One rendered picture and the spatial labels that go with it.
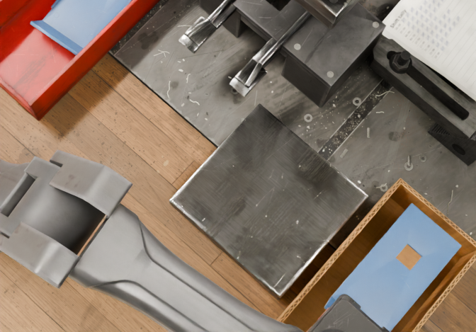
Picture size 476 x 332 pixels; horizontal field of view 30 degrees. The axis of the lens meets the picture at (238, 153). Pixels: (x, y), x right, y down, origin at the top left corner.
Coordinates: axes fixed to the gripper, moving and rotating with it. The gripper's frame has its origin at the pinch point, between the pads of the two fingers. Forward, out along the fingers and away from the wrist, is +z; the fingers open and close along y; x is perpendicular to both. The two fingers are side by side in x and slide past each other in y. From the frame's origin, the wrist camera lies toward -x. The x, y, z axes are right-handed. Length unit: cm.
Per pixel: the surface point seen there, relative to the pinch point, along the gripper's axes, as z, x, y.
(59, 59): 10.0, 45.9, -3.3
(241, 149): 11.6, 21.8, 2.8
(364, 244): 13.3, 3.8, 3.3
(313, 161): 13.8, 14.6, 6.7
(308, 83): 15.1, 21.0, 13.2
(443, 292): 7.8, -5.6, 6.8
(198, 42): 8.5, 33.0, 10.0
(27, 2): 11, 54, -1
